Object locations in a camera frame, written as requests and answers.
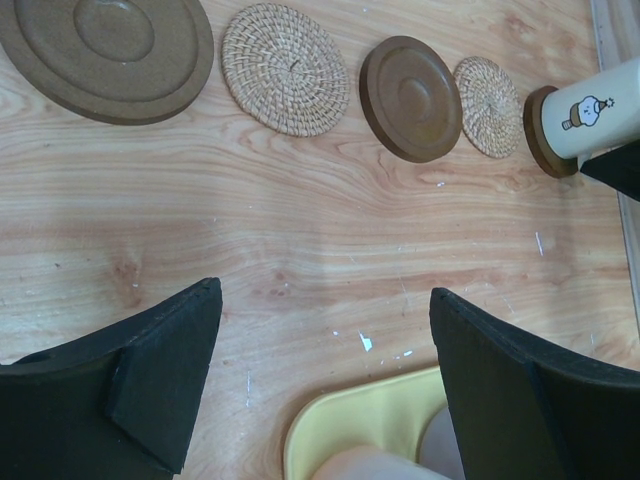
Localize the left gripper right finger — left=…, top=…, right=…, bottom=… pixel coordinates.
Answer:
left=429, top=288, right=639, bottom=479

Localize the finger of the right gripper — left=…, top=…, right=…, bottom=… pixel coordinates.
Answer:
left=580, top=147, right=640, bottom=201

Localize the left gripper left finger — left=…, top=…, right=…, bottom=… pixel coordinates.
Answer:
left=1, top=278, right=223, bottom=479

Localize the cream plastic cup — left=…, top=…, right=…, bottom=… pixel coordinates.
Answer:
left=542, top=57, right=640, bottom=159

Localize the dark wooden coaster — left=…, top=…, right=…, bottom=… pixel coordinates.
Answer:
left=523, top=85, right=578, bottom=179
left=1, top=1, right=215, bottom=125
left=359, top=36, right=462, bottom=164

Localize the woven rattan coaster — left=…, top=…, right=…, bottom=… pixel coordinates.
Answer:
left=454, top=56, right=523, bottom=159
left=221, top=3, right=350, bottom=138

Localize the purple plastic cup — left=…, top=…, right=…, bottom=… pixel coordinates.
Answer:
left=419, top=407, right=465, bottom=480

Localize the pink plastic cup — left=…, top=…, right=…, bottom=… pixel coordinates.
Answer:
left=312, top=446, right=446, bottom=480

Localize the yellow plastic tray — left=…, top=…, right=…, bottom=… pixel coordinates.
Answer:
left=283, top=367, right=446, bottom=479

